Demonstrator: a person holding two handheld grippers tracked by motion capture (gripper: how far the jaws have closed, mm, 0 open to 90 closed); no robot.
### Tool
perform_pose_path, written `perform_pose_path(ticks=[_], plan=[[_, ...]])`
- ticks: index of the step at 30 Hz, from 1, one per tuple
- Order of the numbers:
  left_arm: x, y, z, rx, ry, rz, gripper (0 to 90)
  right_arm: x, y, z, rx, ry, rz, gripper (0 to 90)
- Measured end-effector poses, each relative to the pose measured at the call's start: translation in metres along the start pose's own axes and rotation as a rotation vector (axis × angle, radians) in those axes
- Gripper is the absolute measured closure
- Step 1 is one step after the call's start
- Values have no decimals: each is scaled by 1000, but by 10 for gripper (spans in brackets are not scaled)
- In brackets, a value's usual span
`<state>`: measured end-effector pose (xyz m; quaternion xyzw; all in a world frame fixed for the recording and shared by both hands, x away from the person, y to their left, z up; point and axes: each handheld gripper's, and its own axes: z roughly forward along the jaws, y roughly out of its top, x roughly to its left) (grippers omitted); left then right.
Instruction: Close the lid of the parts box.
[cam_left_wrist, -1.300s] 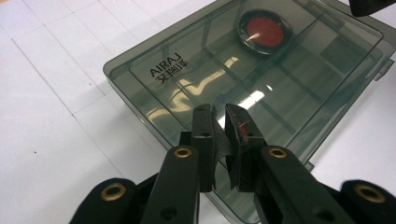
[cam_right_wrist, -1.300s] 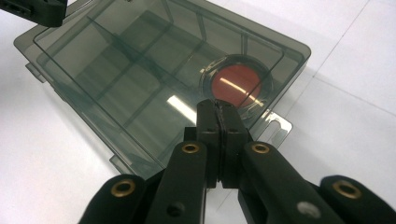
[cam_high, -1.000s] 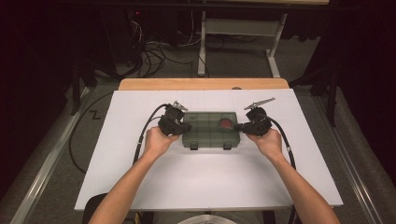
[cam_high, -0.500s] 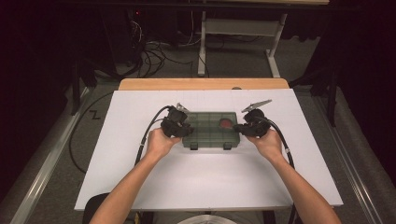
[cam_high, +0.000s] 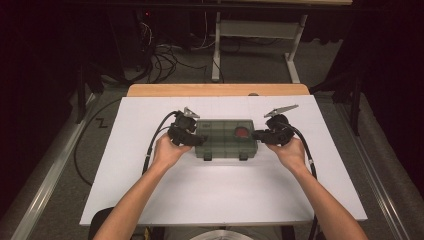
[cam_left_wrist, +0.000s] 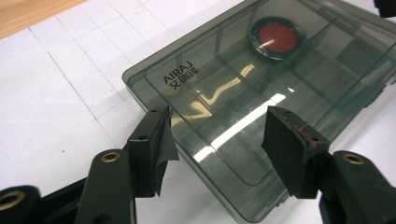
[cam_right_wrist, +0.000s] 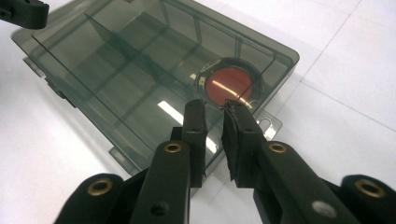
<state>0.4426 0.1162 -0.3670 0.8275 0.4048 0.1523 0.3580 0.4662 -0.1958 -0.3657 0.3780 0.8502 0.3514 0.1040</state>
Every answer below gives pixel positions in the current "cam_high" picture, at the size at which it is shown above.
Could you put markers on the black round stool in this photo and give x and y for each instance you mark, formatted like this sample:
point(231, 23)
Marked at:
point(96, 220)

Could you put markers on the person's right hand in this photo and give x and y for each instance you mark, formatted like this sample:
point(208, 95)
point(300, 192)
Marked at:
point(293, 155)

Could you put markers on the person's left hand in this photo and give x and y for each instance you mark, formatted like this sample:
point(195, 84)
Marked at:
point(168, 155)

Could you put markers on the person's light grey clothing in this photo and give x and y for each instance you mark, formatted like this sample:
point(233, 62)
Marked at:
point(220, 235)

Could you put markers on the silver metal floor rail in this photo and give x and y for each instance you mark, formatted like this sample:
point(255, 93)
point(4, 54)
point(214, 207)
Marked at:
point(376, 160)
point(50, 186)

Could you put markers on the grey clear compartment box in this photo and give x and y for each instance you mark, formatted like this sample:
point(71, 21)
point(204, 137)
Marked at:
point(220, 143)

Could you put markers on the wooden table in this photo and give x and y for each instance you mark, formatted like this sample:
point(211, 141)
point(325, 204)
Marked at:
point(216, 90)

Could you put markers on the black metal stand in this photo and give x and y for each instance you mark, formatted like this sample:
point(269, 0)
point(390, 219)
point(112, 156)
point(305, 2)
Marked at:
point(355, 100)
point(81, 96)

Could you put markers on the white metal desk frame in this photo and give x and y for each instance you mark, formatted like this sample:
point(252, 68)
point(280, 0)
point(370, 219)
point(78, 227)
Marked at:
point(256, 29)

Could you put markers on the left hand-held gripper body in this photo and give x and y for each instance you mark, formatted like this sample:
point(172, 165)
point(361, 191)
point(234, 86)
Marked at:
point(181, 128)

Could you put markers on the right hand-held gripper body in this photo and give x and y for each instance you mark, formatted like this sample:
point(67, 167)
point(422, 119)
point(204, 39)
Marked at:
point(278, 131)

